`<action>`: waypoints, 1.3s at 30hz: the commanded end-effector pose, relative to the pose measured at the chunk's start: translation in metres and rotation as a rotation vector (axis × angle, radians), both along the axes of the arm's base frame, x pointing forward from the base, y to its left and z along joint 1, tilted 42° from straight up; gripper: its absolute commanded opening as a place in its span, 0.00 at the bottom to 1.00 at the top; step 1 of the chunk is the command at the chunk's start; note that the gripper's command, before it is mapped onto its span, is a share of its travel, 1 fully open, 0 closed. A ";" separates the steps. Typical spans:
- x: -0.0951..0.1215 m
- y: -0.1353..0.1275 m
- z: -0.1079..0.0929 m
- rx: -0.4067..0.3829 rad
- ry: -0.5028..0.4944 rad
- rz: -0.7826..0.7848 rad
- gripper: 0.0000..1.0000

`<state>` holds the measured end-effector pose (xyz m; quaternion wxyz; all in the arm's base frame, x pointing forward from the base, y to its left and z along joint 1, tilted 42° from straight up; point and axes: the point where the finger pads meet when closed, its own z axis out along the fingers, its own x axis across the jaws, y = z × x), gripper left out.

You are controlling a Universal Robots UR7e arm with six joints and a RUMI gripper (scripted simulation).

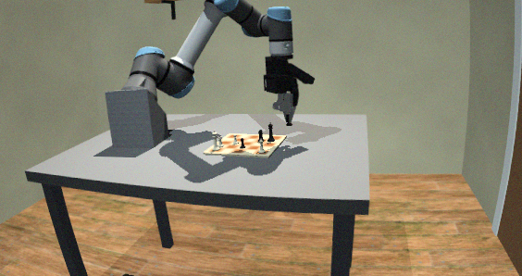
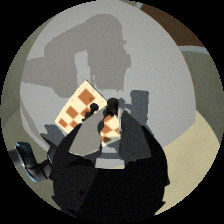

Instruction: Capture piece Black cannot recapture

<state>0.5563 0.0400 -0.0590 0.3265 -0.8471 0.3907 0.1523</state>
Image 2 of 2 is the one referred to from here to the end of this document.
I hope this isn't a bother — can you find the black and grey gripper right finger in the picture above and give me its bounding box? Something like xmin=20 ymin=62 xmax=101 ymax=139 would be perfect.
xmin=116 ymin=106 xmax=170 ymax=186

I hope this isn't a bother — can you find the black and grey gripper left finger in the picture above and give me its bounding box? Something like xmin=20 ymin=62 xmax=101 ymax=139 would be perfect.
xmin=49 ymin=105 xmax=109 ymax=181

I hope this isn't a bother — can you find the brown and cream chessboard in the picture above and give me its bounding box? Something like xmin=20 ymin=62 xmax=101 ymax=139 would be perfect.
xmin=55 ymin=80 xmax=121 ymax=147

